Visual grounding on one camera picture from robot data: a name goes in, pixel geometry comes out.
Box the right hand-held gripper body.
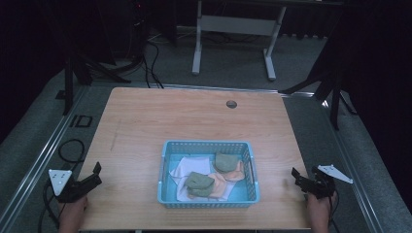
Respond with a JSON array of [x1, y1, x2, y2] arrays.
[[304, 164, 355, 200]]

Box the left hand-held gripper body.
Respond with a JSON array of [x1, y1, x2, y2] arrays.
[[48, 169, 90, 204]]

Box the person's right hand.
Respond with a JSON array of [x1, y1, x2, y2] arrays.
[[305, 191, 337, 221]]

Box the person's left hand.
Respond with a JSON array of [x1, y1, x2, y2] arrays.
[[57, 195, 89, 225]]

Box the light blue plastic basket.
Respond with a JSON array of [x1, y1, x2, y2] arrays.
[[156, 139, 261, 210]]

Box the green folded cloth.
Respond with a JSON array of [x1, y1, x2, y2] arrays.
[[213, 151, 242, 174], [184, 171, 216, 198]]

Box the black metal stand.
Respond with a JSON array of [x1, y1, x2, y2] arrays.
[[279, 48, 359, 131], [55, 48, 132, 117]]

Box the white cloth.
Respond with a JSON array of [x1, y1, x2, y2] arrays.
[[169, 156, 238, 203]]

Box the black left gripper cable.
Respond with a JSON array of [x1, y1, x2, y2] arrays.
[[37, 180, 62, 233]]

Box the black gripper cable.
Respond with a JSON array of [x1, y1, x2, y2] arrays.
[[327, 188, 341, 233], [37, 180, 62, 233]]

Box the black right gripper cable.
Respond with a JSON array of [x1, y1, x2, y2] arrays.
[[327, 188, 341, 233]]

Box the black looped floor cable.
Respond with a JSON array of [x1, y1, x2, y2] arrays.
[[57, 138, 86, 172]]

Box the aluminium floor rail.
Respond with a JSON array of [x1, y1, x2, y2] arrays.
[[0, 84, 91, 229], [320, 96, 387, 233]]

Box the black floor cables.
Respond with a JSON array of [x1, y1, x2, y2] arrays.
[[141, 35, 183, 89]]

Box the white metal desk frame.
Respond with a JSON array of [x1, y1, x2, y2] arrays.
[[191, 0, 288, 82]]

